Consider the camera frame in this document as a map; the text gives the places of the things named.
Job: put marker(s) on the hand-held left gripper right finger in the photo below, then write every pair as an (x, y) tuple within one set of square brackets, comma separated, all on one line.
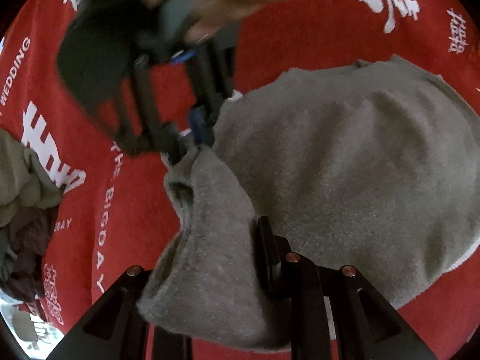
[(268, 255)]

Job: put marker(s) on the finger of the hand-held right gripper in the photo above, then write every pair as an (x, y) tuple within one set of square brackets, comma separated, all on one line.
[(197, 123), (150, 120)]

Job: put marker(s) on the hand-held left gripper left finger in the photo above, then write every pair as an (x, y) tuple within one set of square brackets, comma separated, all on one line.
[(129, 283)]

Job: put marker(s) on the grey towel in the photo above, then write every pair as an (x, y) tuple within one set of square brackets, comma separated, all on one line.
[(337, 176)]

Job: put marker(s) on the dark purple garment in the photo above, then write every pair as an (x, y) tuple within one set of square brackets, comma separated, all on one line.
[(26, 255)]

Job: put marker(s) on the red printed blanket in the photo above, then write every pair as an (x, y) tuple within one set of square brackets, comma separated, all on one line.
[(300, 45)]

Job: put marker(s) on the olive green garment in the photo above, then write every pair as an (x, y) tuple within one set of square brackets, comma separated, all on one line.
[(18, 180)]

